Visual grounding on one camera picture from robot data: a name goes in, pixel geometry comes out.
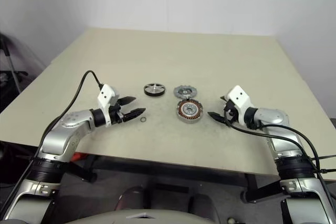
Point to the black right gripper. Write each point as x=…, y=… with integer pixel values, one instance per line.
x=234, y=116

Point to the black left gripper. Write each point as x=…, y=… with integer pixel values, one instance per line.
x=115, y=116

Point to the black round disc part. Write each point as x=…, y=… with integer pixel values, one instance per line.
x=155, y=93

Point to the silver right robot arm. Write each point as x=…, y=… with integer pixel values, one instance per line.
x=278, y=116

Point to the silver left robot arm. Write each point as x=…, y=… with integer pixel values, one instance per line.
x=60, y=134

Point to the motor stator with copper windings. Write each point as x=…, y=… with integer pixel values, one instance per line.
x=189, y=115

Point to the grey gear plate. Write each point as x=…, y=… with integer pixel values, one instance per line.
x=185, y=91

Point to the small red object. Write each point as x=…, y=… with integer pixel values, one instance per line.
x=77, y=156

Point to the gray robot torso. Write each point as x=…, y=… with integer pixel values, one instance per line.
x=147, y=218

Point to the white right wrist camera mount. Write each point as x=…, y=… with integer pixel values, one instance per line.
x=240, y=95

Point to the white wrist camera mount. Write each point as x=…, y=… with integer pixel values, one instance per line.
x=240, y=95
x=106, y=94

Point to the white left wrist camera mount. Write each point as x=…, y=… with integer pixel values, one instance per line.
x=106, y=94

